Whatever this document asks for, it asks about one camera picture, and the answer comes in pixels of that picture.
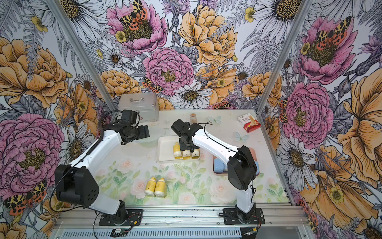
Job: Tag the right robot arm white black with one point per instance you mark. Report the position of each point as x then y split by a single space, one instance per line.
241 166

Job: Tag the small glass bottle brown cap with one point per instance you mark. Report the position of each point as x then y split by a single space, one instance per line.
193 118

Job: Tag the right aluminium corner post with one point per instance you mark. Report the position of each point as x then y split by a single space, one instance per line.
289 41

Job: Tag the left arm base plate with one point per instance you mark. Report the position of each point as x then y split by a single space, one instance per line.
132 217

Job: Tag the pink rectangular tray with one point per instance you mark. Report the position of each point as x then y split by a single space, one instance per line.
253 155

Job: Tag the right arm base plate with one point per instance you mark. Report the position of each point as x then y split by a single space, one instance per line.
230 217

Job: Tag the yellow sharpener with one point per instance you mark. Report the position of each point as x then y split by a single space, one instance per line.
161 187
186 154
150 187
177 153
195 154

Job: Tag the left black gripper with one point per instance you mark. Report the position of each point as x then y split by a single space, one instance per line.
143 133

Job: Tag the aluminium front rail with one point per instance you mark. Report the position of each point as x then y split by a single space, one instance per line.
175 216

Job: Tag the silver aluminium first aid case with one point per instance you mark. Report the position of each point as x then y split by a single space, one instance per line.
145 103

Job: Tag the white vented cable duct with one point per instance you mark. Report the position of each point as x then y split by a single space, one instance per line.
153 233

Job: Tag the left aluminium corner post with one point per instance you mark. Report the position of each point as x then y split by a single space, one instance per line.
66 27

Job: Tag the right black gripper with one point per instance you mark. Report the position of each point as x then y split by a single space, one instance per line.
183 147

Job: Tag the red white cardboard box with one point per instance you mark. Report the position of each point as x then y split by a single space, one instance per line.
249 122

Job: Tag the white rectangular tray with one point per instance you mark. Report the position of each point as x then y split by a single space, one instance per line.
165 150

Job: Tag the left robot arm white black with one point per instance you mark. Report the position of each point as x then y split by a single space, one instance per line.
75 182

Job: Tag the aluminium corner post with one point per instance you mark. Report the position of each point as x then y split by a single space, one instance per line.
66 27
289 41

